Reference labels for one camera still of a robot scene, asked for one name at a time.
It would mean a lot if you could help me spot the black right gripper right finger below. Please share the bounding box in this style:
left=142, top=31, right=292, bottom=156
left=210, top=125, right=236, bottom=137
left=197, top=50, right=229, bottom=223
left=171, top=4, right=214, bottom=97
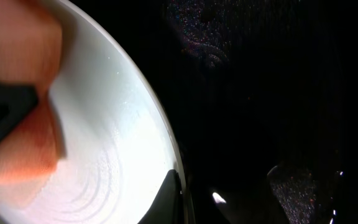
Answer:
left=139, top=169, right=184, bottom=224

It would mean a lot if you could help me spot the orange green sponge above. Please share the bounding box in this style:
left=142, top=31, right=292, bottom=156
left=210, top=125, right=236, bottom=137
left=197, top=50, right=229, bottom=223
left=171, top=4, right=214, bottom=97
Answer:
left=0, top=0, right=63, bottom=184

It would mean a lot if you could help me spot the light green plate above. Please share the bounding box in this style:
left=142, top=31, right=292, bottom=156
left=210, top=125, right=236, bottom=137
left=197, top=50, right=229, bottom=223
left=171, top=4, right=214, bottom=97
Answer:
left=0, top=1, right=189, bottom=223

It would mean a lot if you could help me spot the round black tray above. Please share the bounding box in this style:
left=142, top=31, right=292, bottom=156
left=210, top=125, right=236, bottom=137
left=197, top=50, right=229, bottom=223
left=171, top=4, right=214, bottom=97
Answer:
left=76, top=0, right=358, bottom=223

